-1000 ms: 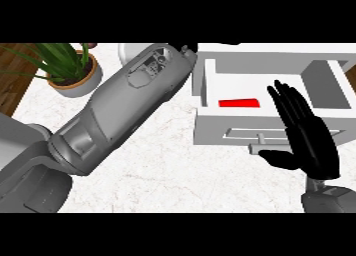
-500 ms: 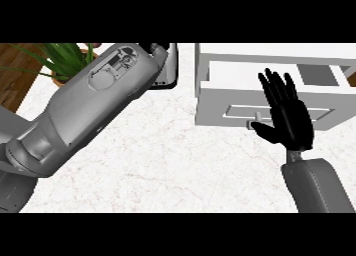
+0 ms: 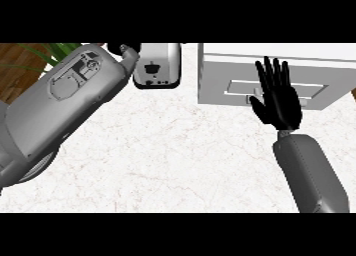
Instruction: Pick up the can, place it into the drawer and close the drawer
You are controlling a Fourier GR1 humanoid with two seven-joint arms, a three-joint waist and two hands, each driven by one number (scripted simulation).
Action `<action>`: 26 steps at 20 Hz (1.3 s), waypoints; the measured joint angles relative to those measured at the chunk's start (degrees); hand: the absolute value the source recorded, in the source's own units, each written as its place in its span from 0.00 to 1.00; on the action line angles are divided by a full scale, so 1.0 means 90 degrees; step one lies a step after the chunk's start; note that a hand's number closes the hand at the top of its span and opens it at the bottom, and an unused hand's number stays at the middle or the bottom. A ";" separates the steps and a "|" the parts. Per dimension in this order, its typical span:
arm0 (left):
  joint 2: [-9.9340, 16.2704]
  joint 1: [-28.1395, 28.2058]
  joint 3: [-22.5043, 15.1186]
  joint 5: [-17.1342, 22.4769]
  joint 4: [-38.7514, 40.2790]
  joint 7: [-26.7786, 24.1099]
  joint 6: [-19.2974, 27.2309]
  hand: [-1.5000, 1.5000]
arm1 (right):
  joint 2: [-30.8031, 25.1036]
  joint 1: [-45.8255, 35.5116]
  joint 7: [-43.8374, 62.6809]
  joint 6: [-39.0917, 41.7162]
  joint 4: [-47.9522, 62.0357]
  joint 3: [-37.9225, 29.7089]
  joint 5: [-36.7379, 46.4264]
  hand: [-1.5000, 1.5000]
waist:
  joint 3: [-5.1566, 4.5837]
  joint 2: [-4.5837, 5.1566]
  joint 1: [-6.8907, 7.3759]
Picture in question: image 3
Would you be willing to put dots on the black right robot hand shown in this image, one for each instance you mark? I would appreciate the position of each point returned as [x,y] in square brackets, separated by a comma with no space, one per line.
[279,100]

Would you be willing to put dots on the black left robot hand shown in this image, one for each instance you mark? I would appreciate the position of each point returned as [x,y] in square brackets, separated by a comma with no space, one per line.
[119,47]

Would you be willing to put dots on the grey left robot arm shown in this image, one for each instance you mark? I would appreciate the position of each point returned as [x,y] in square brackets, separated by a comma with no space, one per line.
[51,110]

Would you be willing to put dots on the white drawer front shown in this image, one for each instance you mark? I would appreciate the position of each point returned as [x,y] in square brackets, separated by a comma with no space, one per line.
[243,88]

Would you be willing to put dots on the white drawer cabinet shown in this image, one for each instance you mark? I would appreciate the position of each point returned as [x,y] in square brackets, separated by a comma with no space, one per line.
[302,60]

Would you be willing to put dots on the green plant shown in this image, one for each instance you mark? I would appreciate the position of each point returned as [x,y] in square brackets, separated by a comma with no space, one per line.
[51,55]

